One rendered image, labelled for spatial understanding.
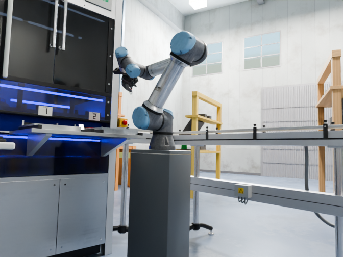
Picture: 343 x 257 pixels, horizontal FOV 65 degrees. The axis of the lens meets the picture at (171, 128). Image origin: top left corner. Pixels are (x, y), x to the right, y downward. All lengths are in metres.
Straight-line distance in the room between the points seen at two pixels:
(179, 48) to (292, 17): 9.26
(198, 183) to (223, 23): 9.10
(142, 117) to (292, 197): 1.15
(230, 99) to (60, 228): 8.66
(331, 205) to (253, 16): 9.36
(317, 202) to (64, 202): 1.62
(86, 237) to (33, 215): 0.41
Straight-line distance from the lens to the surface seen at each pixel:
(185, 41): 1.31
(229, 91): 10.14
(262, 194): 2.10
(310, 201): 1.96
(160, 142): 1.47
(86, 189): 2.05
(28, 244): 2.00
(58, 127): 1.68
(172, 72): 1.34
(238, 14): 11.01
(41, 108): 1.93
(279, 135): 2.00
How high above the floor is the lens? 0.79
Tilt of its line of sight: 4 degrees up
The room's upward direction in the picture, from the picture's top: 2 degrees clockwise
